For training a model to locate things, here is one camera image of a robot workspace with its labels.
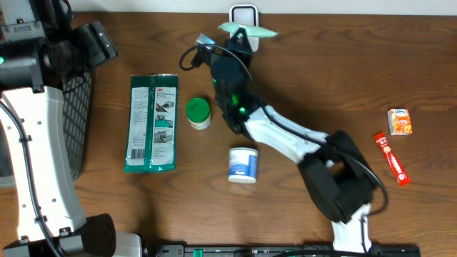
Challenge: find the red stick sachet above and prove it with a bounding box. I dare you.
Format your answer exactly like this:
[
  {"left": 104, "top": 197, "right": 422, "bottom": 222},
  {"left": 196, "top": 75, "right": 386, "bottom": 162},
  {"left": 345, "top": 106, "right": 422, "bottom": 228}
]
[{"left": 373, "top": 132, "right": 411, "bottom": 186}]

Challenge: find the white barcode scanner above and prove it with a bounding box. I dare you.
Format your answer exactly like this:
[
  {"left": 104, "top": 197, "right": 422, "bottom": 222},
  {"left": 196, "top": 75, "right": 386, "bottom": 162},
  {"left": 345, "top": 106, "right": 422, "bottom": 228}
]
[{"left": 228, "top": 3, "right": 260, "bottom": 53}]

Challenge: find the orange tissue pack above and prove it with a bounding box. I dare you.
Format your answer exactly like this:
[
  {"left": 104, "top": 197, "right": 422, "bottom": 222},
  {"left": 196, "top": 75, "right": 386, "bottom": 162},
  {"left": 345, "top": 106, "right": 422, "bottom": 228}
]
[{"left": 387, "top": 109, "right": 413, "bottom": 136}]

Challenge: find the green cap bottle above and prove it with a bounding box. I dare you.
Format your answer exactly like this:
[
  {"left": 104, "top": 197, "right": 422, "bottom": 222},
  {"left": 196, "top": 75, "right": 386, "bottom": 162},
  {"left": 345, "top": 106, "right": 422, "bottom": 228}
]
[{"left": 186, "top": 97, "right": 211, "bottom": 130}]

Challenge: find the teal wet wipes pack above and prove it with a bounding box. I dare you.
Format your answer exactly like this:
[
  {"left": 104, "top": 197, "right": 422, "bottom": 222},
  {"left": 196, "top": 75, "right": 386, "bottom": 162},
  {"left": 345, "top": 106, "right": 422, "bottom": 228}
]
[{"left": 219, "top": 22, "right": 278, "bottom": 38}]

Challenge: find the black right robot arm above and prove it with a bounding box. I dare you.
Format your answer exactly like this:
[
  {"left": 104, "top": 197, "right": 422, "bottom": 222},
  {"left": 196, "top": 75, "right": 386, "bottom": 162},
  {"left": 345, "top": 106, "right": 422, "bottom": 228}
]
[{"left": 196, "top": 28, "right": 388, "bottom": 256}]

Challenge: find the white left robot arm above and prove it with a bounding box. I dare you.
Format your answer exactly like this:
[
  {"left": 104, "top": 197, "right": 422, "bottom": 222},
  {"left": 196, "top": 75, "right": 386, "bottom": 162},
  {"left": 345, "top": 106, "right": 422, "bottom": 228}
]
[{"left": 1, "top": 1, "right": 148, "bottom": 256}]

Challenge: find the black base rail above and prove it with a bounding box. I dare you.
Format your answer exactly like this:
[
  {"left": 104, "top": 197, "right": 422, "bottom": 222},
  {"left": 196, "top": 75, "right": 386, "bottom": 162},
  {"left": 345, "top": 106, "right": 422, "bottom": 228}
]
[{"left": 141, "top": 244, "right": 421, "bottom": 257}]

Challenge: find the white plastic cup container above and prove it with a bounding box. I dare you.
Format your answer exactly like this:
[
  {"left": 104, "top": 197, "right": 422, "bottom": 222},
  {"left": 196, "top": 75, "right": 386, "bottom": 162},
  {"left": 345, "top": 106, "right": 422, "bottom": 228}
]
[{"left": 228, "top": 147, "right": 258, "bottom": 183}]

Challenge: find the grey plastic basket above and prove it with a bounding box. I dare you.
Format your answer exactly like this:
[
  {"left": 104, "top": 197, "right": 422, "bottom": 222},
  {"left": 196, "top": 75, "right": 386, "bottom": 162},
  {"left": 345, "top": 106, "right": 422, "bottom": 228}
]
[{"left": 0, "top": 71, "right": 93, "bottom": 188}]

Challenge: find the green white package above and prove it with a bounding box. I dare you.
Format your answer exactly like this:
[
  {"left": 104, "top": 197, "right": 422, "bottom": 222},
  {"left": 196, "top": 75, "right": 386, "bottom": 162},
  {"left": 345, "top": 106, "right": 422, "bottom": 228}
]
[{"left": 124, "top": 74, "right": 179, "bottom": 173}]

